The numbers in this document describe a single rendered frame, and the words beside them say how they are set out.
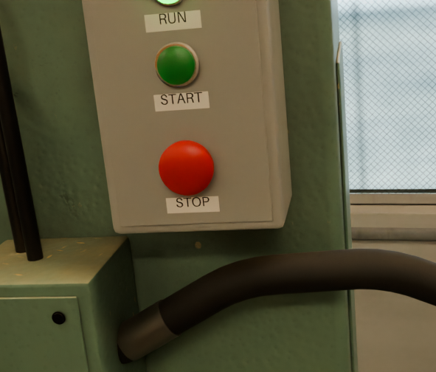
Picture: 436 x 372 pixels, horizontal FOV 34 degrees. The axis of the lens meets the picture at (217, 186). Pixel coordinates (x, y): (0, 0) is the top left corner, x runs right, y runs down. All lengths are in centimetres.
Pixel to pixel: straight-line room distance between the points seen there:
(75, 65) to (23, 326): 16
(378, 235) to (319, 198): 146
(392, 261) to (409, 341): 162
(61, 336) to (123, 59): 16
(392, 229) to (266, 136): 154
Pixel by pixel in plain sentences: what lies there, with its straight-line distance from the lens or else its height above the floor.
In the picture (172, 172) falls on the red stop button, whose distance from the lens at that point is 39.
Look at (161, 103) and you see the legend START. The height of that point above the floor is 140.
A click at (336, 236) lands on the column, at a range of 46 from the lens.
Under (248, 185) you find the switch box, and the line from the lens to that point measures 39.
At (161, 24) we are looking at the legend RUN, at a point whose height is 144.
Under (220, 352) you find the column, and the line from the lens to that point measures 51.
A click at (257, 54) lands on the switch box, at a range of 38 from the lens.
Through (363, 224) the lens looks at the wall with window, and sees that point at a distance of 192.
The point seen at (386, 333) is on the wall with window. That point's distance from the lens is 204.
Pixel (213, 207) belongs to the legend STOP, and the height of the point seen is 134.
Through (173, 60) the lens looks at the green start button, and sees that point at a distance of 38.
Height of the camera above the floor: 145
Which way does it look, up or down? 15 degrees down
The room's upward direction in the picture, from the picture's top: 6 degrees counter-clockwise
